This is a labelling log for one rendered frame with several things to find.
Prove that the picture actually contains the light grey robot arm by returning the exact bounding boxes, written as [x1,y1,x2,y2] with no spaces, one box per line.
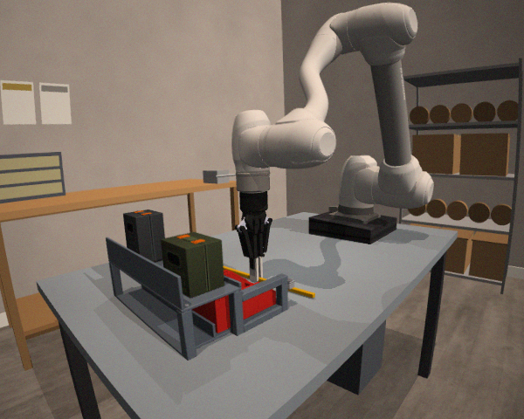
[231,3,434,223]

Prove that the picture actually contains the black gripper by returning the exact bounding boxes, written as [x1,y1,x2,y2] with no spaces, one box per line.
[235,191,272,281]

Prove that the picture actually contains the yellow bar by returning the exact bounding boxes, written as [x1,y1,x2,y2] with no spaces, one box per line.
[224,266,315,298]

